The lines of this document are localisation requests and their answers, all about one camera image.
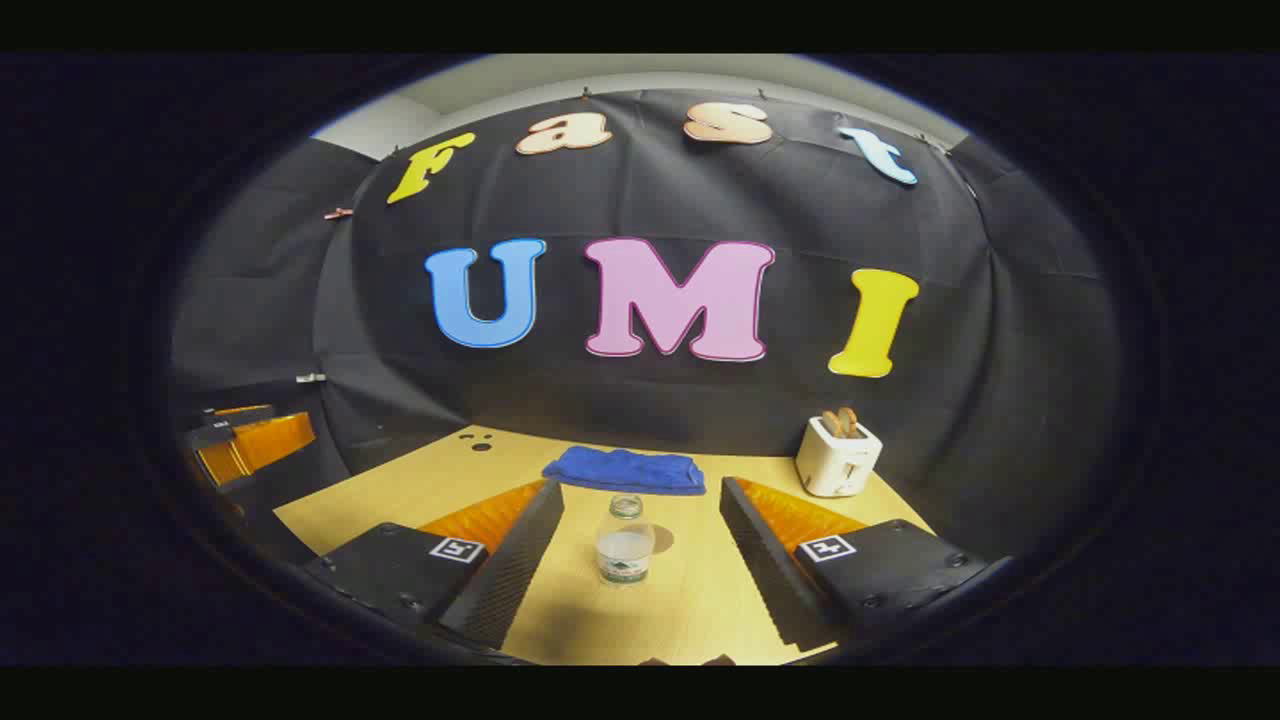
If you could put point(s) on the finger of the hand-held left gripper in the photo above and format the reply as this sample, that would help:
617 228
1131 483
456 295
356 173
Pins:
265 445
235 414

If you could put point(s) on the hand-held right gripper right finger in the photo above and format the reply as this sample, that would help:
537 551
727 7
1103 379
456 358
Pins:
765 560

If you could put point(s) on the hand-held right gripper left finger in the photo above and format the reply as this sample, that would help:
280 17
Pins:
515 560

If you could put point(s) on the clear plastic water bottle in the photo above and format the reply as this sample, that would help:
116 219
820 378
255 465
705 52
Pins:
625 550

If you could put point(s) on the white toaster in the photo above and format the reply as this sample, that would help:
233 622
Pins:
835 465

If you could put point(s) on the blue folded towel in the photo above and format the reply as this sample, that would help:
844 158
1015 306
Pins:
625 468

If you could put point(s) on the toast slice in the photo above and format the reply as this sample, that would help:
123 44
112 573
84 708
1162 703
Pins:
832 424
849 420

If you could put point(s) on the black backdrop cloth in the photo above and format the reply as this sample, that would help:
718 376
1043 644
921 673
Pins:
700 200

